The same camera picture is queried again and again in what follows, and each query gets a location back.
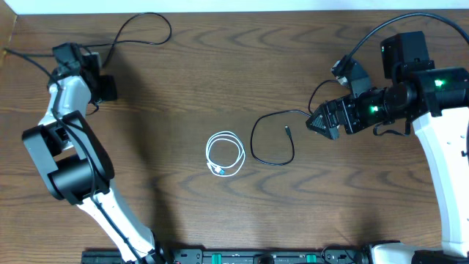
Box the black usb cable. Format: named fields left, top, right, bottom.
left=78, top=12, right=173, bottom=69
left=250, top=79, right=340, bottom=166

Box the white usb cable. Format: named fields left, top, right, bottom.
left=205, top=131, right=246, bottom=178

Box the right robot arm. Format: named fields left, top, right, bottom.
left=306, top=32, right=468, bottom=263

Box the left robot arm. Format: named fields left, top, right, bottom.
left=22, top=43, right=174, bottom=263

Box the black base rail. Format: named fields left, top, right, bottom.
left=80, top=248, right=371, bottom=264

